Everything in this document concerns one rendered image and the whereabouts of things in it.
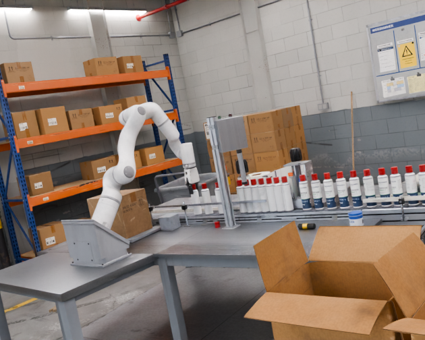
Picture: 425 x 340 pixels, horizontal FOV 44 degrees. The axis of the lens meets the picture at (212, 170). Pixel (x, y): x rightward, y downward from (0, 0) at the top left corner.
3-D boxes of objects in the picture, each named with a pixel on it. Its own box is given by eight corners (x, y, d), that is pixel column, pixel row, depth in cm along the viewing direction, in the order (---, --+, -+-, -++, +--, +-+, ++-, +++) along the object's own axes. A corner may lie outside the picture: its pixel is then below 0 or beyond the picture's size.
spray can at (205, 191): (214, 212, 342) (209, 182, 340) (210, 214, 338) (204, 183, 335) (208, 212, 345) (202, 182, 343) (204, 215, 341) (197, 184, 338)
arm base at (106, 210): (120, 237, 290) (131, 207, 298) (91, 222, 281) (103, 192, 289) (104, 239, 305) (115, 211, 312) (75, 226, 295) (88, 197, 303)
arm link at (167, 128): (151, 127, 343) (179, 162, 352) (160, 125, 329) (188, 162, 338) (161, 119, 346) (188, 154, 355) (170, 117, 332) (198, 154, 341)
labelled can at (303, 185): (313, 208, 302) (307, 173, 299) (309, 210, 297) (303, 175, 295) (305, 208, 305) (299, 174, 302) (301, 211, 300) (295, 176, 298)
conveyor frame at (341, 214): (369, 213, 287) (367, 205, 286) (362, 218, 278) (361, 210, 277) (146, 221, 382) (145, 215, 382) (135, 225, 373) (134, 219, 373)
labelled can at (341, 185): (351, 206, 289) (345, 170, 286) (348, 209, 284) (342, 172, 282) (342, 207, 292) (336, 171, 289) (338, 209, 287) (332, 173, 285)
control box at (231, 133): (248, 147, 310) (243, 115, 308) (222, 152, 304) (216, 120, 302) (241, 147, 319) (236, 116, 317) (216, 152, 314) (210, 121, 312)
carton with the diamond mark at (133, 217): (152, 228, 345) (144, 187, 342) (127, 239, 326) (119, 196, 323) (121, 229, 363) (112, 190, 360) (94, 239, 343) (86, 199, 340)
